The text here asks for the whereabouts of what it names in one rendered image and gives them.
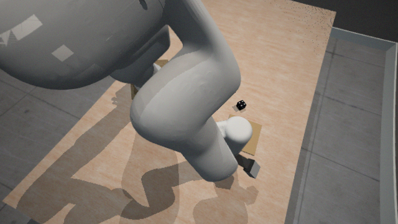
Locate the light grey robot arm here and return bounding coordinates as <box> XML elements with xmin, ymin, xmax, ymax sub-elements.
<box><xmin>0</xmin><ymin>0</ymin><xmax>261</xmax><ymax>182</ymax></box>

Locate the black die with white pips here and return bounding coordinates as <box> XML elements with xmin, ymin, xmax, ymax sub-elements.
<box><xmin>236</xmin><ymin>100</ymin><xmax>246</xmax><ymax>110</ymax></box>

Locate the tan flat mat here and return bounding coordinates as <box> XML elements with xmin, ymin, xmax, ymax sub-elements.
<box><xmin>242</xmin><ymin>120</ymin><xmax>262</xmax><ymax>156</ymax></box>

